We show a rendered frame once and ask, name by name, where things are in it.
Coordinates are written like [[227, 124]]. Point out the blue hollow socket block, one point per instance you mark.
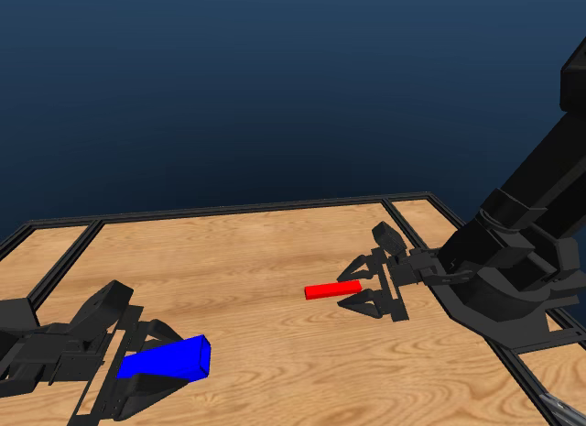
[[174, 358]]

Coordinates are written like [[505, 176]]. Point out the thin red peg bar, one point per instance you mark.
[[332, 290]]

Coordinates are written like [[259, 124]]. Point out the black table frame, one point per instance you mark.
[[229, 211]]

